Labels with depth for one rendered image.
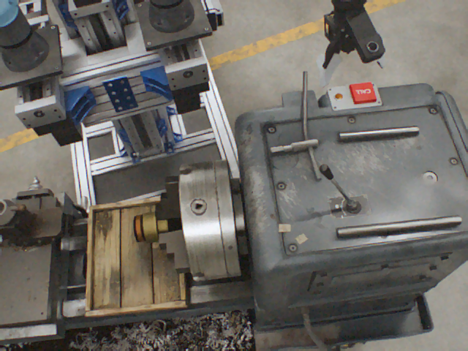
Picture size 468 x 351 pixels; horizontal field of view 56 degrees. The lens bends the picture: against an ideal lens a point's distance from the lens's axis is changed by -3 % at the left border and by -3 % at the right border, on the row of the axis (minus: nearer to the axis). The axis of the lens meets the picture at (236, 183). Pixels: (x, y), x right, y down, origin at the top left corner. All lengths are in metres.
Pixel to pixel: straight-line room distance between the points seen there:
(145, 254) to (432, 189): 0.85
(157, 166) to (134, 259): 1.00
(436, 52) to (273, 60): 1.06
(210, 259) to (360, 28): 0.62
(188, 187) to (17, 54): 0.74
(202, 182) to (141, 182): 1.25
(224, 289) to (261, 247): 0.39
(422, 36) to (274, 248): 2.52
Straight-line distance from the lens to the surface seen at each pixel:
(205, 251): 1.10
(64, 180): 2.75
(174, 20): 1.52
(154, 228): 1.21
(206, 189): 1.10
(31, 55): 1.58
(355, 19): 0.95
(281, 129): 1.15
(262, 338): 1.69
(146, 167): 2.38
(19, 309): 1.44
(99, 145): 2.53
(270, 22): 3.26
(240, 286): 1.39
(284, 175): 1.09
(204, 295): 1.39
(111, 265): 1.46
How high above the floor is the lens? 2.21
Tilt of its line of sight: 62 degrees down
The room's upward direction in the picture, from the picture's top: 7 degrees counter-clockwise
